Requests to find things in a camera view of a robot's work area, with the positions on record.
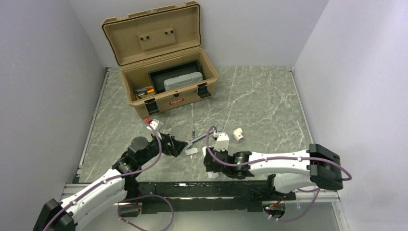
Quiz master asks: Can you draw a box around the silver combination wrench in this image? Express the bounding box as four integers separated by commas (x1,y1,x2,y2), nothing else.
186,124,224,149

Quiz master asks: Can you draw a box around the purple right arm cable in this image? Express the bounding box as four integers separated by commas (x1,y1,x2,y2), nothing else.
205,126,353,182

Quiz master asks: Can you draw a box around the orange handled tool in toolbox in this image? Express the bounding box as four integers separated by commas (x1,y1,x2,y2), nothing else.
134,86,155,100

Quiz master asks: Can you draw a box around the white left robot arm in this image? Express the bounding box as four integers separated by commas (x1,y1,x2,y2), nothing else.
33,133,189,231

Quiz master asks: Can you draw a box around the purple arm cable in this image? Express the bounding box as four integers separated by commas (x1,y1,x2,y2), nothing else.
43,119,163,231
205,126,353,182

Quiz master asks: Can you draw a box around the white remote battery cover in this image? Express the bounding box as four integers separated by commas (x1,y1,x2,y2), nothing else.
185,148,198,156

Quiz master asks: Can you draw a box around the black tray in toolbox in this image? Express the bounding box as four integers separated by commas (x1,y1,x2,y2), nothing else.
148,60,202,94

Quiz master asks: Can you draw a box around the grey plastic bit case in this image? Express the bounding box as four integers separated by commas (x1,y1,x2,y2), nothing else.
164,72,203,91

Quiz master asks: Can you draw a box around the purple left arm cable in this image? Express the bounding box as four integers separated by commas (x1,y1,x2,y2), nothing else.
43,119,163,231

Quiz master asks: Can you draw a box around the tan plastic toolbox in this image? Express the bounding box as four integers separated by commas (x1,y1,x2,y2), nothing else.
102,1,219,118

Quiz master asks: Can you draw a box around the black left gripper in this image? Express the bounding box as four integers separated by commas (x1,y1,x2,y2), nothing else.
139,130,187,167

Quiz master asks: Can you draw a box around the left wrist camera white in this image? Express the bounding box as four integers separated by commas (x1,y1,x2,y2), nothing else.
145,118,164,132

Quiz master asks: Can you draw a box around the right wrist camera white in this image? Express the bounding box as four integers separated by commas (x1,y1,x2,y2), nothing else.
213,132,230,152

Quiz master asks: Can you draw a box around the white remote control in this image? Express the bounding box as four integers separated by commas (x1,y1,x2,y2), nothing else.
202,147,219,180

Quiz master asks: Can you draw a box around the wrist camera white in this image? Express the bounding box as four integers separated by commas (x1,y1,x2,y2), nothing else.
145,118,164,132
213,132,230,152

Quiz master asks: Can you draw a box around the white pipe elbow fitting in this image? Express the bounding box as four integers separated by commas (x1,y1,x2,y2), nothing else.
233,128,244,142

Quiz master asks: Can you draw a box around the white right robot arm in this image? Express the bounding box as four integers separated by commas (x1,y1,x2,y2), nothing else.
203,144,345,200

